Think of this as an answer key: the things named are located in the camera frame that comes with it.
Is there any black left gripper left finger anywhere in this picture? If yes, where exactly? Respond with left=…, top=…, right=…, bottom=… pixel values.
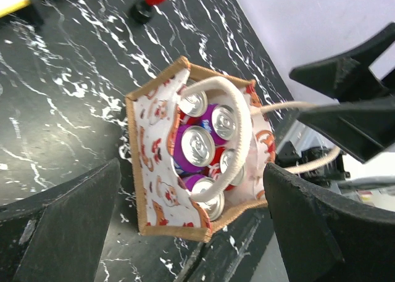
left=1, top=159, right=122, bottom=281

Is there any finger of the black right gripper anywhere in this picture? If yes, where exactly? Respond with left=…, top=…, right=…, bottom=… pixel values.
left=289, top=22, right=394, bottom=102
left=297, top=96, right=394, bottom=164

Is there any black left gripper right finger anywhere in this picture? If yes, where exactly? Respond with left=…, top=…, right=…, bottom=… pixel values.
left=264, top=163, right=394, bottom=281

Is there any red cola can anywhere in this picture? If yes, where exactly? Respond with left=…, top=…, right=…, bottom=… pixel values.
left=178, top=91, right=208, bottom=125
left=204, top=146, right=246, bottom=192

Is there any purple soda can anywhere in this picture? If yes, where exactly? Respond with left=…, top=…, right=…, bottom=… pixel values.
left=182, top=174, right=226, bottom=222
left=198, top=104, right=238, bottom=146
left=173, top=125, right=215, bottom=175

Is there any red capped black bottle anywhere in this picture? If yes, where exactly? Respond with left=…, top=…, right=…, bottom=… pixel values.
left=130, top=0, right=165, bottom=24

